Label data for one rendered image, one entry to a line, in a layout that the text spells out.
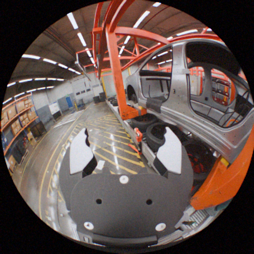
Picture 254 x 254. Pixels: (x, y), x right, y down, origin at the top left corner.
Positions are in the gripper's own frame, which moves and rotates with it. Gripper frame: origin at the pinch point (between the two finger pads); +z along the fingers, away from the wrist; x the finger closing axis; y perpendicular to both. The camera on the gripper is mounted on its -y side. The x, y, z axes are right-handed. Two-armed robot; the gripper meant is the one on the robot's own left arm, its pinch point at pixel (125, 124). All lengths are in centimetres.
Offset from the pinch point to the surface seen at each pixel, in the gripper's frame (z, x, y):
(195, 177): -1, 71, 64
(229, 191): -30, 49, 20
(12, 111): 97, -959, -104
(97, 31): 193, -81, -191
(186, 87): 63, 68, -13
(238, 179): -25, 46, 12
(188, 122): 53, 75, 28
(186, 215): -39, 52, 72
